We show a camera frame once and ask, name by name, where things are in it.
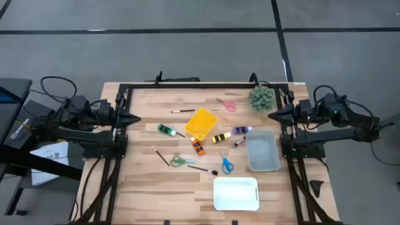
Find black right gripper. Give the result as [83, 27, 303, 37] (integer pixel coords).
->
[267, 90, 303, 138]

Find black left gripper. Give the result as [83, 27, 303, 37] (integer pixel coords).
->
[107, 92, 141, 141]

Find green paint bottle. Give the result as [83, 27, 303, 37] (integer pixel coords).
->
[157, 123, 178, 137]

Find purple paint bottle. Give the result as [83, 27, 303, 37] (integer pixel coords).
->
[232, 126, 253, 136]

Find pink scissors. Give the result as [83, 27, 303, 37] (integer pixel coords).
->
[216, 97, 237, 113]

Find green scissors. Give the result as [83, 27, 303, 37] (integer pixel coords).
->
[169, 155, 196, 168]

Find yellow paint bottle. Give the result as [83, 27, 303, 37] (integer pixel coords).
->
[211, 131, 233, 144]

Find yellow plastic basket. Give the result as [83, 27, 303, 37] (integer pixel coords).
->
[184, 107, 219, 141]

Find orange paint bottle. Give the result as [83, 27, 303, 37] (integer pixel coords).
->
[190, 136, 206, 156]

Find blue scissors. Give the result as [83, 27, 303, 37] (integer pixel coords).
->
[219, 149, 234, 175]

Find long wide-bristle black paintbrush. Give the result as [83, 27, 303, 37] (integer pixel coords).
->
[187, 164, 219, 176]

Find green artificial plant ball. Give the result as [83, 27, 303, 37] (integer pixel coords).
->
[247, 84, 276, 113]

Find grey plastic bin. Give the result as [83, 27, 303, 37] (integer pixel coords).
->
[245, 130, 281, 173]

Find white paper sheet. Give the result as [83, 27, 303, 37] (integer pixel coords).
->
[29, 141, 70, 186]

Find white plastic bin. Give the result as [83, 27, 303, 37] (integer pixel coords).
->
[213, 176, 260, 211]

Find black box with white logo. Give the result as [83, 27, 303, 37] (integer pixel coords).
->
[2, 99, 56, 150]

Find black stand base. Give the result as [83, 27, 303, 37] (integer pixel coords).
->
[379, 112, 400, 126]

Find black desk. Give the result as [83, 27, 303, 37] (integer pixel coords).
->
[0, 77, 84, 217]

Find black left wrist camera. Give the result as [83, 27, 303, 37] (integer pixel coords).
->
[96, 99, 113, 119]

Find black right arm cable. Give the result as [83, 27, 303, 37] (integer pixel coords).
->
[312, 84, 381, 132]

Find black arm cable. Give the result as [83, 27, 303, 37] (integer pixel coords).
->
[312, 84, 381, 132]
[29, 76, 104, 109]

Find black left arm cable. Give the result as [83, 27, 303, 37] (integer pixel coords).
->
[29, 76, 104, 109]

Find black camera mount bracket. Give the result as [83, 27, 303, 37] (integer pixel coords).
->
[145, 71, 201, 87]

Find black floor cable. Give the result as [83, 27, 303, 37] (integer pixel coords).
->
[369, 137, 400, 167]
[79, 157, 101, 219]

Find black plastic bracket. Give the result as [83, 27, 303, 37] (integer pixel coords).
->
[309, 179, 325, 198]

